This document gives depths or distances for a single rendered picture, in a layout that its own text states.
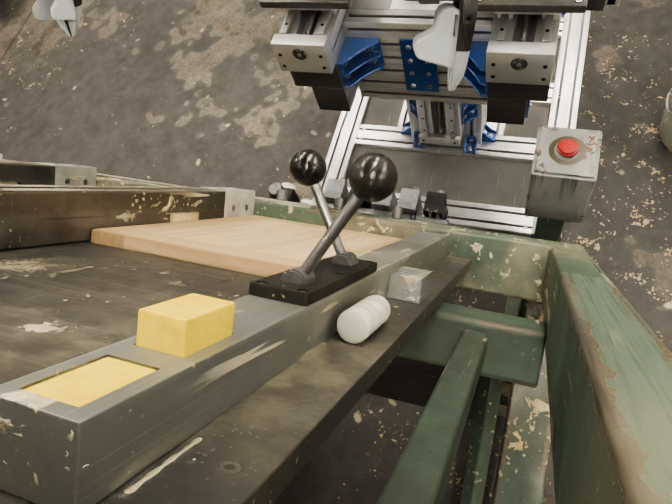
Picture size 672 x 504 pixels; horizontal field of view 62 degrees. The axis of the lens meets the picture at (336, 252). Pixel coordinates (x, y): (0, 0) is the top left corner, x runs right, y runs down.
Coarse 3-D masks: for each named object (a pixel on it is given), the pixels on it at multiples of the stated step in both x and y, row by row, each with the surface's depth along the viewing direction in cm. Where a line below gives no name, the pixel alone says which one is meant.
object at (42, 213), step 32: (0, 192) 64; (32, 192) 68; (64, 192) 73; (96, 192) 78; (128, 192) 84; (160, 192) 91; (192, 192) 100; (224, 192) 110; (0, 224) 65; (32, 224) 69; (64, 224) 74; (96, 224) 79; (128, 224) 85
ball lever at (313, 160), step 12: (300, 156) 56; (312, 156) 56; (300, 168) 56; (312, 168) 56; (324, 168) 57; (300, 180) 56; (312, 180) 56; (312, 192) 57; (324, 204) 57; (324, 216) 57; (336, 240) 57; (336, 252) 57; (348, 252) 57; (348, 264) 56
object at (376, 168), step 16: (368, 160) 41; (384, 160) 41; (352, 176) 42; (368, 176) 41; (384, 176) 41; (368, 192) 42; (384, 192) 42; (352, 208) 43; (336, 224) 44; (320, 240) 44; (320, 256) 45; (288, 272) 45; (304, 272) 45
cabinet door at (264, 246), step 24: (240, 216) 117; (96, 240) 78; (120, 240) 76; (144, 240) 75; (168, 240) 76; (192, 240) 79; (216, 240) 83; (240, 240) 86; (264, 240) 89; (288, 240) 92; (312, 240) 96; (360, 240) 104; (384, 240) 106; (216, 264) 72; (240, 264) 71; (264, 264) 69; (288, 264) 69
